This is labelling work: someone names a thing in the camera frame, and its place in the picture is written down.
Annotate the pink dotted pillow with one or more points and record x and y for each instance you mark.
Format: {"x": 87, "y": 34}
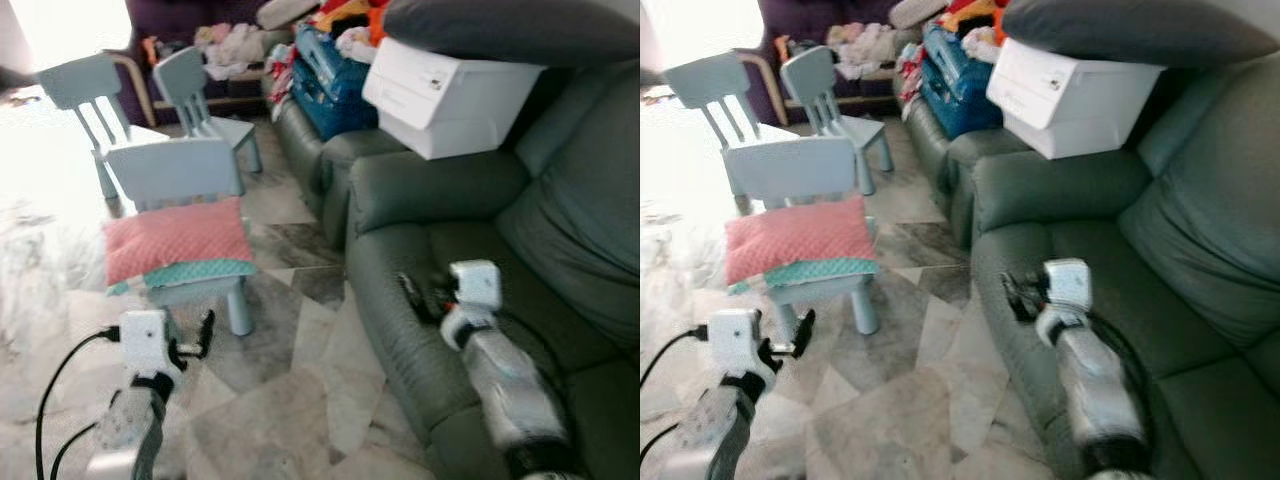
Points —
{"x": 175, "y": 240}
{"x": 800, "y": 240}

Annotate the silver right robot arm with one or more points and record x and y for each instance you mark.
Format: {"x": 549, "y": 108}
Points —
{"x": 1095, "y": 390}
{"x": 510, "y": 390}

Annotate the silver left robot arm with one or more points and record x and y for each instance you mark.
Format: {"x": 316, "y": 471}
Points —
{"x": 720, "y": 425}
{"x": 130, "y": 425}

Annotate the green leather sofa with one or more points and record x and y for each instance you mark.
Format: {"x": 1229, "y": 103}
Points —
{"x": 1100, "y": 260}
{"x": 470, "y": 260}

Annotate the teal dotted pillow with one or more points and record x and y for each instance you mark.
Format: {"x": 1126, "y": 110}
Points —
{"x": 200, "y": 272}
{"x": 825, "y": 272}

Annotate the purple sofa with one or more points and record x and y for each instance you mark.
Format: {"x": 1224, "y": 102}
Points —
{"x": 800, "y": 20}
{"x": 170, "y": 20}

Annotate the green leather armchair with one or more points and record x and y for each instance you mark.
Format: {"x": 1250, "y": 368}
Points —
{"x": 340, "y": 160}
{"x": 960, "y": 165}

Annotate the light blue child chair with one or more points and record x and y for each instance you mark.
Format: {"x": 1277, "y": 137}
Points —
{"x": 170, "y": 170}
{"x": 80, "y": 80}
{"x": 180, "y": 75}
{"x": 705, "y": 78}
{"x": 790, "y": 168}
{"x": 808, "y": 75}

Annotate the white plastic storage box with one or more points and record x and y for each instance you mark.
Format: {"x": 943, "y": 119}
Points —
{"x": 1070, "y": 100}
{"x": 450, "y": 100}

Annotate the blue bag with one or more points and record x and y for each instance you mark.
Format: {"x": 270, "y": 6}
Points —
{"x": 955, "y": 95}
{"x": 330, "y": 95}

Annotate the orange red clothes pile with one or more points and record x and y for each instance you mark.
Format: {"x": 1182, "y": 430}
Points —
{"x": 975, "y": 20}
{"x": 350, "y": 20}

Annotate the dark grey cushion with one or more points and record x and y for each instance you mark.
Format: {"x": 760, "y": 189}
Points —
{"x": 510, "y": 30}
{"x": 1140, "y": 30}

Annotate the pale clothes pile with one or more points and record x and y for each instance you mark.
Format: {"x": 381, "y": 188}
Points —
{"x": 865, "y": 48}
{"x": 235, "y": 50}

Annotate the beige cushion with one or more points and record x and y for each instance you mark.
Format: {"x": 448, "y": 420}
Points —
{"x": 915, "y": 10}
{"x": 285, "y": 10}

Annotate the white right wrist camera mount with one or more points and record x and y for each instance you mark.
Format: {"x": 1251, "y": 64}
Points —
{"x": 477, "y": 285}
{"x": 1068, "y": 283}

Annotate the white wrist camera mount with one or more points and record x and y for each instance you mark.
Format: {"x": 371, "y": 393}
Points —
{"x": 1068, "y": 283}
{"x": 477, "y": 285}
{"x": 732, "y": 340}
{"x": 145, "y": 340}

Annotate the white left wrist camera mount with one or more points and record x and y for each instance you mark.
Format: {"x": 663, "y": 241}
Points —
{"x": 732, "y": 340}
{"x": 145, "y": 340}

